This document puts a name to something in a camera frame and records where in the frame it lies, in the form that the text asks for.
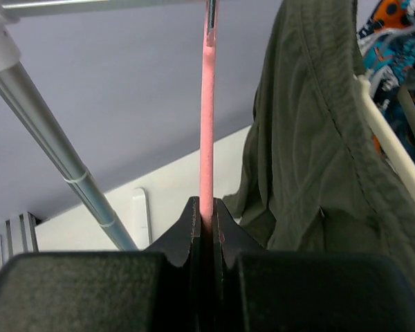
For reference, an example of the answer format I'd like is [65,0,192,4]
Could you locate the metal clothes rack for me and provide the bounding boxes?
[0,0,210,252]

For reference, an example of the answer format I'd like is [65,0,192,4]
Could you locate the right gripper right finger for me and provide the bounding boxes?
[212,199,266,331]

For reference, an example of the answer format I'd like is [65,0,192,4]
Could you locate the patterned colourful shorts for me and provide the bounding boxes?
[357,1,415,163]

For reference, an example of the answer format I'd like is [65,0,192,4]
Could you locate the olive green shorts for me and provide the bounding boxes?
[223,0,415,312]

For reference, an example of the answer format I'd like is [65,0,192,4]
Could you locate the aluminium mounting rail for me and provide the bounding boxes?
[0,212,39,270]

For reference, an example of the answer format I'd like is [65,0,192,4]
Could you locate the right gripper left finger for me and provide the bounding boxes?
[143,196,201,331]

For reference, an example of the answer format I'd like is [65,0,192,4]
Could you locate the pink hanger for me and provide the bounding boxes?
[199,0,219,234]

